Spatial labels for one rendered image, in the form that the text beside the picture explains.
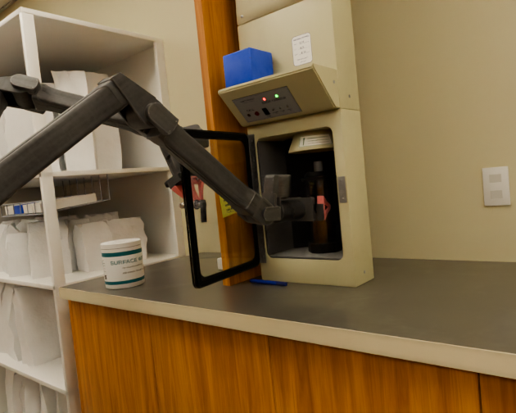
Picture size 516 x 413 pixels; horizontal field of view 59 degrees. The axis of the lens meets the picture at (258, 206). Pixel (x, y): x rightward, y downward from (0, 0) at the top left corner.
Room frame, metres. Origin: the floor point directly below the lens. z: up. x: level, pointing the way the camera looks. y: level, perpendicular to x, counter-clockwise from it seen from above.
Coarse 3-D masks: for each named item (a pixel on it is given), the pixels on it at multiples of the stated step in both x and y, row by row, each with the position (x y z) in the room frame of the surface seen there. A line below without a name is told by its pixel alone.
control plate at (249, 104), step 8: (280, 88) 1.19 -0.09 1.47; (248, 96) 1.25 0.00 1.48; (256, 96) 1.24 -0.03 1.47; (264, 96) 1.23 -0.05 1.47; (272, 96) 1.22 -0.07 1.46; (280, 96) 1.21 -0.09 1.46; (288, 96) 1.19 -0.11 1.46; (240, 104) 1.29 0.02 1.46; (248, 104) 1.28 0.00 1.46; (256, 104) 1.26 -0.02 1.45; (264, 104) 1.25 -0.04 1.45; (272, 104) 1.24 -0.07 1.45; (280, 104) 1.23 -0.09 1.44; (288, 104) 1.22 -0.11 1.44; (296, 104) 1.20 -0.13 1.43; (248, 112) 1.30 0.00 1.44; (272, 112) 1.27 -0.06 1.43; (280, 112) 1.25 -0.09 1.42; (288, 112) 1.24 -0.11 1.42; (248, 120) 1.33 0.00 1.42; (256, 120) 1.32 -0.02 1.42
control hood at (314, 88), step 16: (256, 80) 1.20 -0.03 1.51; (272, 80) 1.18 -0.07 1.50; (288, 80) 1.15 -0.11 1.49; (304, 80) 1.14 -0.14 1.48; (320, 80) 1.12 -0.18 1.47; (336, 80) 1.17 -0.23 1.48; (224, 96) 1.29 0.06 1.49; (240, 96) 1.27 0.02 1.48; (304, 96) 1.17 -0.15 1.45; (320, 96) 1.15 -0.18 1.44; (336, 96) 1.17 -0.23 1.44; (240, 112) 1.32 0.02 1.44; (304, 112) 1.22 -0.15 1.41
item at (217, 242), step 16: (208, 144) 1.20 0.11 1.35; (224, 144) 1.26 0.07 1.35; (240, 144) 1.33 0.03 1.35; (224, 160) 1.26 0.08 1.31; (240, 160) 1.32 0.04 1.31; (192, 176) 1.14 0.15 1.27; (240, 176) 1.31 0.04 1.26; (192, 192) 1.13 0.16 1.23; (208, 192) 1.18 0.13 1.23; (208, 208) 1.18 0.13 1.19; (224, 208) 1.24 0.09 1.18; (208, 224) 1.17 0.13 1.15; (224, 224) 1.23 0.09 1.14; (240, 224) 1.29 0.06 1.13; (208, 240) 1.17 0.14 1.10; (224, 240) 1.23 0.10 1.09; (240, 240) 1.29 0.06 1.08; (208, 256) 1.16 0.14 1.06; (224, 256) 1.22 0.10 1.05; (240, 256) 1.28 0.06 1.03; (192, 272) 1.11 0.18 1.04; (208, 272) 1.16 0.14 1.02
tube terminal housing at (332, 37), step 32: (320, 0) 1.20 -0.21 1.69; (256, 32) 1.34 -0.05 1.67; (288, 32) 1.27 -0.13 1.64; (320, 32) 1.20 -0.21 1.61; (352, 32) 1.26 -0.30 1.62; (288, 64) 1.27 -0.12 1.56; (320, 64) 1.21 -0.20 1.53; (352, 64) 1.25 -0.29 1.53; (352, 96) 1.24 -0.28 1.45; (256, 128) 1.36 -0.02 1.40; (288, 128) 1.29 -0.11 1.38; (320, 128) 1.24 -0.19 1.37; (352, 128) 1.22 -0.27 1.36; (256, 160) 1.37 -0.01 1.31; (352, 160) 1.21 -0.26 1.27; (352, 192) 1.20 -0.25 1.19; (352, 224) 1.19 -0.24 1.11; (352, 256) 1.18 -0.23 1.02
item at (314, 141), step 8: (296, 136) 1.31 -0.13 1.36; (304, 136) 1.29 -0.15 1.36; (312, 136) 1.28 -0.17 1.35; (320, 136) 1.27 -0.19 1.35; (328, 136) 1.28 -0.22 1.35; (296, 144) 1.30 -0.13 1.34; (304, 144) 1.28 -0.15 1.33; (312, 144) 1.27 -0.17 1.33; (320, 144) 1.26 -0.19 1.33; (328, 144) 1.26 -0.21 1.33; (288, 152) 1.33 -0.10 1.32; (296, 152) 1.41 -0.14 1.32; (304, 152) 1.42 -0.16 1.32; (312, 152) 1.43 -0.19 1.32
